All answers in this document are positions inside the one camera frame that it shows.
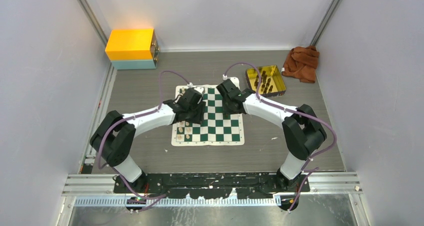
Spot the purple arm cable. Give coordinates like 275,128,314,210
96,70,200,213
223,62,338,212

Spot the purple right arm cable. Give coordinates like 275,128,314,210
223,62,338,212

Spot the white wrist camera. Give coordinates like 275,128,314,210
186,82,206,95
222,74,240,88

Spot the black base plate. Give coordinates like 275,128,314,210
113,172,310,200

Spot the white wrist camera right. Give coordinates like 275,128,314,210
222,74,240,88

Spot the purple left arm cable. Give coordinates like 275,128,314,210
96,70,200,213

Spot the gold metal tin tray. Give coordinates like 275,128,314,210
245,65,287,98

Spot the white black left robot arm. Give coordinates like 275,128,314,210
89,86,206,193

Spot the brown crumpled cloth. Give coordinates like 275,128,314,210
282,45,320,84

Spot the green white chess mat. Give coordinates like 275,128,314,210
171,84,245,147

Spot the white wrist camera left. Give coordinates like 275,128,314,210
186,82,206,95

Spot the aluminium frame rail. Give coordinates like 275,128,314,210
62,172,363,212

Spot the yellow and teal box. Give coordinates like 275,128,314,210
105,28,160,70

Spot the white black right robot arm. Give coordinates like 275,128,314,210
216,79,327,192

